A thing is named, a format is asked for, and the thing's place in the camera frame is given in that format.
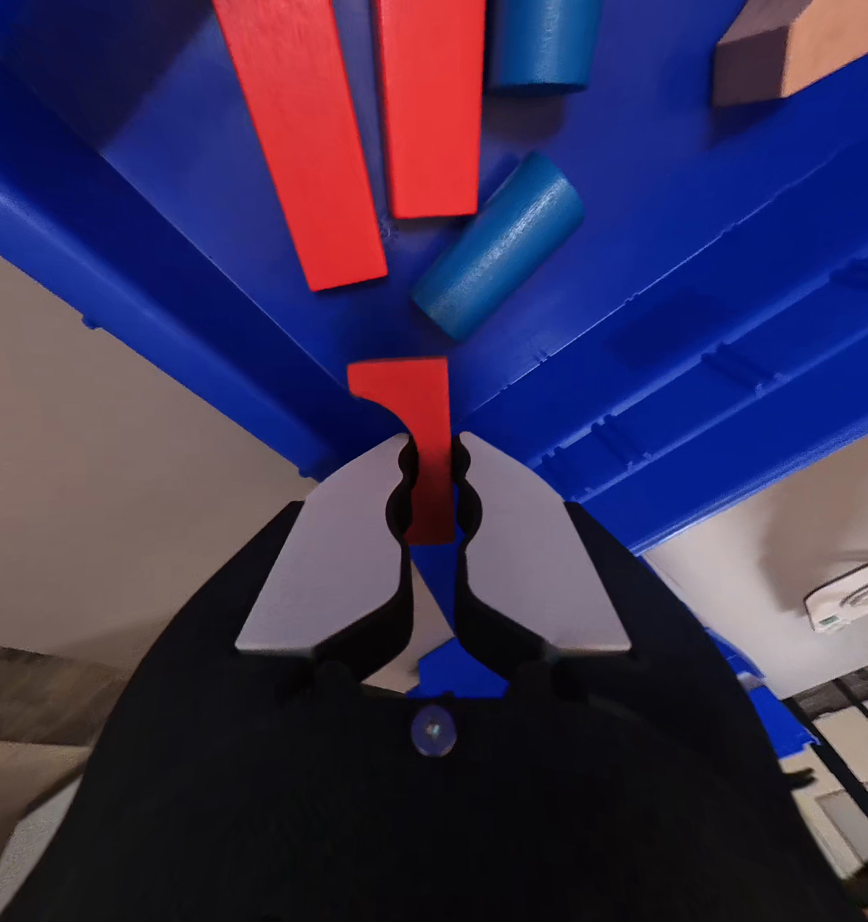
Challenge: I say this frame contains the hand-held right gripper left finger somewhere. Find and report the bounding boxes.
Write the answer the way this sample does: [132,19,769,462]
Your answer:
[234,434,417,681]

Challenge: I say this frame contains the red plank block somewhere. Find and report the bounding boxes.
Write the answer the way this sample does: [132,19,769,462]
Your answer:
[375,0,487,220]
[212,0,390,292]

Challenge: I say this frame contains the brown wooden block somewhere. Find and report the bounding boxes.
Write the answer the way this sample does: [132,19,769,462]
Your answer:
[712,0,868,109]

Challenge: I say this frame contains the blue plastic bin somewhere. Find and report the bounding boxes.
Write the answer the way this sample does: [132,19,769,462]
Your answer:
[0,0,868,759]

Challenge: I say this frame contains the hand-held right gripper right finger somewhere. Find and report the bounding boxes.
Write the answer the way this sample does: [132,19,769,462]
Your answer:
[452,432,634,679]

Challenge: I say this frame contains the white plastic device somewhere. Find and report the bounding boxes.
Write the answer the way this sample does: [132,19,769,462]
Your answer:
[803,553,868,636]

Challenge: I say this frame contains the red arch block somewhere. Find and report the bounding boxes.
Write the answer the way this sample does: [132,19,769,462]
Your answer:
[346,356,455,546]

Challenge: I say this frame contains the blue cylinder block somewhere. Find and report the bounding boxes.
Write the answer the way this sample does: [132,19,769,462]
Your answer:
[487,0,605,92]
[410,151,587,344]

